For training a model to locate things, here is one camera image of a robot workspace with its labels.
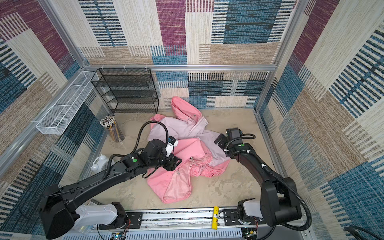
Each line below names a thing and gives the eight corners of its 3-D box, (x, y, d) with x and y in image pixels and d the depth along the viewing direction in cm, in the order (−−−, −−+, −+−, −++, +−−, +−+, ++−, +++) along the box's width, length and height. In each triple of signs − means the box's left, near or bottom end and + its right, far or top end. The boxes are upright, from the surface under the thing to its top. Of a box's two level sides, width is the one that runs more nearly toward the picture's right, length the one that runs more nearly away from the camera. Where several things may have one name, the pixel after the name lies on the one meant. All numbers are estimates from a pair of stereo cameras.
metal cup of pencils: (111, 142, 105) (98, 125, 90) (115, 133, 109) (103, 115, 95) (123, 142, 105) (111, 125, 90) (126, 133, 109) (115, 115, 95)
